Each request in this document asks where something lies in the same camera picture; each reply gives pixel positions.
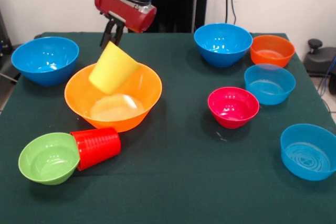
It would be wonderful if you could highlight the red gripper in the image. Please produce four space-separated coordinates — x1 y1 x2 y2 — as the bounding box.
94 0 158 49

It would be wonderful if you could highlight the yellow cup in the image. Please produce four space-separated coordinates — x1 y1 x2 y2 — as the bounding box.
88 41 141 95

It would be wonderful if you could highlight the large blue bowl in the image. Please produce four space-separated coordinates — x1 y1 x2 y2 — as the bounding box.
10 36 80 87
193 23 254 68

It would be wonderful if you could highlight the large yellow bowl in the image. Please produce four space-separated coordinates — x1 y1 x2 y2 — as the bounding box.
64 62 163 133

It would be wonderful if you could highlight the red cup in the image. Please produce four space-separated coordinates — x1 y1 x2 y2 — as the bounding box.
69 127 122 172

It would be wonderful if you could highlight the green bowl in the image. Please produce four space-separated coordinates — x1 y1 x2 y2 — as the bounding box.
18 132 81 186

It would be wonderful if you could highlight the black equipment case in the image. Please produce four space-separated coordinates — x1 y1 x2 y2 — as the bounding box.
0 8 13 56

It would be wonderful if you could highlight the black stand base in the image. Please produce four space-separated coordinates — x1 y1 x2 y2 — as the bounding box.
0 48 22 83
303 38 336 78

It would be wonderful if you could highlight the pink bowl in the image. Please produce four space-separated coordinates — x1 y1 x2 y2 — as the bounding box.
207 87 260 130

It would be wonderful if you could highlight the dark green tablecloth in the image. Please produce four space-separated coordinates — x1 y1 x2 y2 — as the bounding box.
0 31 336 224

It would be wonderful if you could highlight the orange bowl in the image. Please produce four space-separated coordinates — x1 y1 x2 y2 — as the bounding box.
250 35 296 68

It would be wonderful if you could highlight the small blue bowl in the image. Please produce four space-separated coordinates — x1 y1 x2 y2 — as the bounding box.
244 63 297 106
280 123 336 182

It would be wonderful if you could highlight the blue cable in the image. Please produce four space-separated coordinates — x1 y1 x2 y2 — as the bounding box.
317 58 336 99

